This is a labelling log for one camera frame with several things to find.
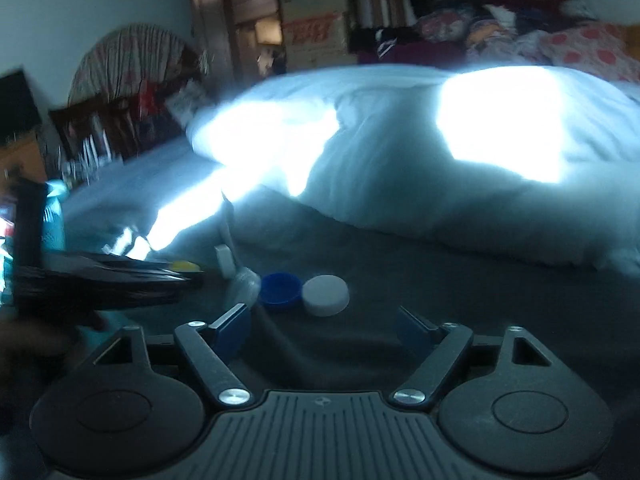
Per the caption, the black garment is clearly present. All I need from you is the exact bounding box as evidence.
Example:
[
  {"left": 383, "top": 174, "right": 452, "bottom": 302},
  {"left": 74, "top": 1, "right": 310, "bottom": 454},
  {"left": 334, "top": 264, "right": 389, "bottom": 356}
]
[{"left": 349, "top": 26, "right": 417, "bottom": 54}]

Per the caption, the pile of colourful clothes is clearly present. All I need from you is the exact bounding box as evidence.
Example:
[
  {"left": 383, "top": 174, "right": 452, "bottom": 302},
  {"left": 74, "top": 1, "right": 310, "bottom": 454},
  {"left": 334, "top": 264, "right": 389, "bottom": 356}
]
[{"left": 404, "top": 0, "right": 583, "bottom": 53}]

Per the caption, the clear plastic bottle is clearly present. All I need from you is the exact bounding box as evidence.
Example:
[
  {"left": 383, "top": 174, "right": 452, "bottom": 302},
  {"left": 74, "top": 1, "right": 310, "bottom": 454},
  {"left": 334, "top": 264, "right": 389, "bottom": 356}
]
[{"left": 225, "top": 267, "right": 262, "bottom": 307}]

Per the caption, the dark wooden door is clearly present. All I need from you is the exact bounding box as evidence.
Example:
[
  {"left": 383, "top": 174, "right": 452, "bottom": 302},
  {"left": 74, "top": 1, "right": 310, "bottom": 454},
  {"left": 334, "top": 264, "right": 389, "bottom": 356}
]
[{"left": 186, "top": 0, "right": 237, "bottom": 82}]

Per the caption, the white plastic lid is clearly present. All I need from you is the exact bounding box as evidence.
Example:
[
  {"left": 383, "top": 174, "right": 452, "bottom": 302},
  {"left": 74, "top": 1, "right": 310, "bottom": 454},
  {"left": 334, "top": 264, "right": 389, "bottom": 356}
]
[{"left": 301, "top": 274, "right": 350, "bottom": 318}]

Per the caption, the black flat television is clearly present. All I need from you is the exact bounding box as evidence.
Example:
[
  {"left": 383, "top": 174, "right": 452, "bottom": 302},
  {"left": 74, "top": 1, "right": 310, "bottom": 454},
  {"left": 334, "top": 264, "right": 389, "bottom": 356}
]
[{"left": 0, "top": 69, "right": 44, "bottom": 144}]

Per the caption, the wooden drawer dresser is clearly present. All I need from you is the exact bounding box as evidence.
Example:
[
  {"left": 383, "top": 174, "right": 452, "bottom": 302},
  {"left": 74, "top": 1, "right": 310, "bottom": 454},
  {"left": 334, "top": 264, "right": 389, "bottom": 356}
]
[{"left": 0, "top": 132, "right": 49, "bottom": 187}]

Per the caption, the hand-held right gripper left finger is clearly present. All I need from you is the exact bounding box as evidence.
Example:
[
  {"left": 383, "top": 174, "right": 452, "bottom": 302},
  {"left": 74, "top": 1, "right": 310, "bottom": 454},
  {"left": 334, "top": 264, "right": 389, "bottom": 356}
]
[{"left": 92, "top": 303, "right": 253, "bottom": 407}]

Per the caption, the small white tube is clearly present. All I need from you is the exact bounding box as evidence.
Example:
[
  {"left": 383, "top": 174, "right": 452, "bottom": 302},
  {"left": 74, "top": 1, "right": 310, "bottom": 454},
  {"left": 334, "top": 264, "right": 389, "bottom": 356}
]
[{"left": 215, "top": 244, "right": 236, "bottom": 279}]

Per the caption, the blue plastic lid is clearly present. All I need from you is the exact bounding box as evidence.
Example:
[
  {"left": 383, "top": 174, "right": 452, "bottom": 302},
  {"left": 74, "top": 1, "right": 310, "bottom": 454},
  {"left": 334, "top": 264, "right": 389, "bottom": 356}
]
[{"left": 258, "top": 272, "right": 304, "bottom": 309}]

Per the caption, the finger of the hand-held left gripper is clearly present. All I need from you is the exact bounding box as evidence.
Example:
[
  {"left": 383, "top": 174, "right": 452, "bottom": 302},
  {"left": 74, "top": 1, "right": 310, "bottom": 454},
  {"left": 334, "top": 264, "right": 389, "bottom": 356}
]
[
  {"left": 15, "top": 275, "right": 197, "bottom": 312},
  {"left": 45, "top": 251, "right": 203, "bottom": 281}
]

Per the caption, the red bag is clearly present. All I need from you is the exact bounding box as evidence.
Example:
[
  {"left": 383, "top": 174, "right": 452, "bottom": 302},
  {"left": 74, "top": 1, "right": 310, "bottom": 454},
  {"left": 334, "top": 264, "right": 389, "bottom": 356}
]
[{"left": 139, "top": 82, "right": 164, "bottom": 122}]

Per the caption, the folded white duvet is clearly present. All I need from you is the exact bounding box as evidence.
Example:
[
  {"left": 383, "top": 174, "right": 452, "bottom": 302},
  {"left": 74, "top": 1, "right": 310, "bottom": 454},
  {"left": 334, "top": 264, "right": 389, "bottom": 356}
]
[{"left": 185, "top": 64, "right": 640, "bottom": 281}]

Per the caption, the shiny plastic packet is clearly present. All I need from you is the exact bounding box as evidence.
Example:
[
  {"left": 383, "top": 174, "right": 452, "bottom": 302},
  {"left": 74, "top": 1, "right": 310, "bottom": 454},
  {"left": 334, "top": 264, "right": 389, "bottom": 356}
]
[{"left": 100, "top": 226, "right": 152, "bottom": 262}]

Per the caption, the person's left hand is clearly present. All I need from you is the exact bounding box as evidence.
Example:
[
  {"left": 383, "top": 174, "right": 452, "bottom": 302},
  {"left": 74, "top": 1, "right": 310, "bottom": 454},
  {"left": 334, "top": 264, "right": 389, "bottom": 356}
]
[{"left": 0, "top": 309, "right": 108, "bottom": 436}]

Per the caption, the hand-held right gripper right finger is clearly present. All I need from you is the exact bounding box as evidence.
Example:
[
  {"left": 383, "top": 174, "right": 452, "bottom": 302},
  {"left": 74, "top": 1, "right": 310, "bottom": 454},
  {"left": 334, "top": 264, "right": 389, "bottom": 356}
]
[{"left": 392, "top": 305, "right": 557, "bottom": 407}]

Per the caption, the dark wooden chair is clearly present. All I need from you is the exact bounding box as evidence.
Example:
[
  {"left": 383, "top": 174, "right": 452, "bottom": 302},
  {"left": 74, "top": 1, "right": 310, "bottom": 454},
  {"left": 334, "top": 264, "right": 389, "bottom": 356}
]
[{"left": 49, "top": 94, "right": 187, "bottom": 162}]

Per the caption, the striped cloth cover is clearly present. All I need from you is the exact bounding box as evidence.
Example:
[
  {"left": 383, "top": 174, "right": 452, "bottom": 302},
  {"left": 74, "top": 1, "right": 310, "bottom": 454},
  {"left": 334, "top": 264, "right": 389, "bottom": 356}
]
[{"left": 66, "top": 22, "right": 202, "bottom": 107}]

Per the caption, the cardboard box red print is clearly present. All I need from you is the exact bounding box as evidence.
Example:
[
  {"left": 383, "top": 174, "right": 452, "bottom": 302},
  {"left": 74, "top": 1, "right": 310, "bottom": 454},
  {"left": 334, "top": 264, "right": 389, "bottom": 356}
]
[{"left": 281, "top": 9, "right": 349, "bottom": 69}]

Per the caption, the white printed bag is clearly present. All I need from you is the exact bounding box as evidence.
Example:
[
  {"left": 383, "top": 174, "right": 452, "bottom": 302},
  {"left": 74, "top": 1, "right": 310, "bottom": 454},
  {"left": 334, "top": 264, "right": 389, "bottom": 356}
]
[{"left": 166, "top": 80, "right": 207, "bottom": 127}]

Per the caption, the maroon cloth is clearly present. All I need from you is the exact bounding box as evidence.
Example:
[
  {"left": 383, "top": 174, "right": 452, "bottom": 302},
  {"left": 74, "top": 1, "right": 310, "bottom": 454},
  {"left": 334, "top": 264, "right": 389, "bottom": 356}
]
[{"left": 357, "top": 40, "right": 472, "bottom": 67}]

